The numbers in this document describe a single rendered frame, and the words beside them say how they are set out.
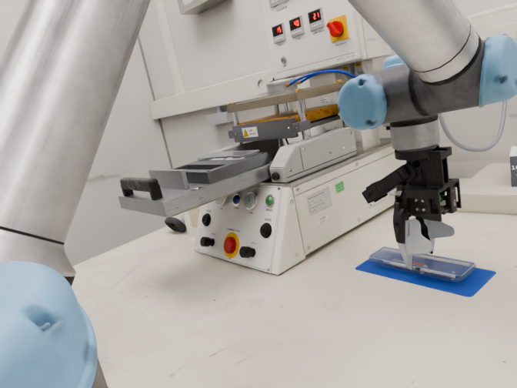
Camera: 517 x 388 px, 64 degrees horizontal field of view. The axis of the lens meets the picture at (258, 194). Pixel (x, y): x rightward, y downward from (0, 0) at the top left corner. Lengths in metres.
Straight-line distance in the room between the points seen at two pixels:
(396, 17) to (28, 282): 0.38
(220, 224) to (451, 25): 0.73
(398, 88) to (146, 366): 0.55
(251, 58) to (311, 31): 0.68
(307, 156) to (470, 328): 0.47
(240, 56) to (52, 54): 1.57
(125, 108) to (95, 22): 2.03
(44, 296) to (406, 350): 0.51
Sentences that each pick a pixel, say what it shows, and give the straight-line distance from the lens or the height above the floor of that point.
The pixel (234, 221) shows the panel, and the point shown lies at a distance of 0.99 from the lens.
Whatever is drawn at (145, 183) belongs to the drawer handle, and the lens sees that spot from 0.81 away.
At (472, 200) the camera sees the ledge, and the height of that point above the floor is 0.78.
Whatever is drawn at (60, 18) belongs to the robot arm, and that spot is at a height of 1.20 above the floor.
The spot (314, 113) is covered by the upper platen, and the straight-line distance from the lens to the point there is 1.03.
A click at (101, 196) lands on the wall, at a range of 2.29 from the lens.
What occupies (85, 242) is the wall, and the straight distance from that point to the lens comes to 2.28.
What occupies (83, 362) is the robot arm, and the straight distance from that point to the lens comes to 0.20.
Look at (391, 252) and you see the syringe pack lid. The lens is 0.86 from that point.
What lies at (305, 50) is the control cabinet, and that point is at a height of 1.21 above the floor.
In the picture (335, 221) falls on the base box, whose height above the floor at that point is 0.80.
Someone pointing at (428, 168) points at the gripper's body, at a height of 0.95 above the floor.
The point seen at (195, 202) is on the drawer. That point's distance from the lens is 0.80.
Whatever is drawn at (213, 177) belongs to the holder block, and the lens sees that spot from 0.83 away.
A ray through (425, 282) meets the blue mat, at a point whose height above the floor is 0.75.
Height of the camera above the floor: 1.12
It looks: 13 degrees down
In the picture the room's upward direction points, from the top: 12 degrees counter-clockwise
